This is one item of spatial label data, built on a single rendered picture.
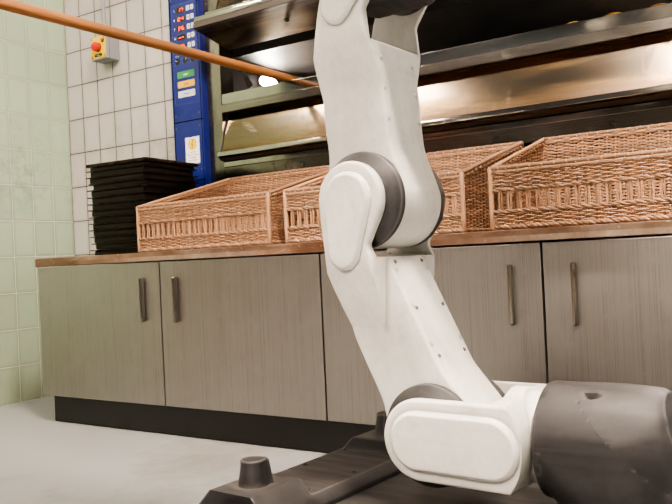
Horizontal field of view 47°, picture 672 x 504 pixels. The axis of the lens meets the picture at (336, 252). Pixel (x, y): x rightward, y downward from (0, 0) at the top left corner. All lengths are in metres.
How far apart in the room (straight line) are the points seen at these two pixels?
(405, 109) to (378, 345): 0.36
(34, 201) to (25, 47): 0.66
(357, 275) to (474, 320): 0.78
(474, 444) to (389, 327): 0.22
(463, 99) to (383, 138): 1.36
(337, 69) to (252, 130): 1.76
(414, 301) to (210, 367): 1.29
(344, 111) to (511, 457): 0.55
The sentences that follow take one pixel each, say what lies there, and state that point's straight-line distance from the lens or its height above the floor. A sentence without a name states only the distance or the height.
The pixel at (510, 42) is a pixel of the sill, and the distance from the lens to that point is 2.46.
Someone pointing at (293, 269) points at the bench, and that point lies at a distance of 2.10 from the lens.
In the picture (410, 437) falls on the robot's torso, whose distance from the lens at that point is 1.07.
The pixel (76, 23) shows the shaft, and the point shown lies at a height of 1.18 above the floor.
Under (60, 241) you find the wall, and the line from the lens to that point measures 3.58.
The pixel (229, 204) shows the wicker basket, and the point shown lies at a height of 0.71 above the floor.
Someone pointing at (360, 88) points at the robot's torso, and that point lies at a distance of 1.16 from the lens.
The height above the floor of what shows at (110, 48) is 1.45.
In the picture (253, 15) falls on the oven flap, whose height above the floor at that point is 1.39.
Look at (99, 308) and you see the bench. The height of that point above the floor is 0.40.
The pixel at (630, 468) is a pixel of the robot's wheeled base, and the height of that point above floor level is 0.27.
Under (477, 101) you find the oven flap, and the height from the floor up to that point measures 1.00.
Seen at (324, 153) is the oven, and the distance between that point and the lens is 2.71.
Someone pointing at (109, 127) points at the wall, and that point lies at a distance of 3.47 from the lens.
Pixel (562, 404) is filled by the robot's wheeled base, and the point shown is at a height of 0.34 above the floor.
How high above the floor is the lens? 0.53
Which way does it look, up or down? level
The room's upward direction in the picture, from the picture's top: 3 degrees counter-clockwise
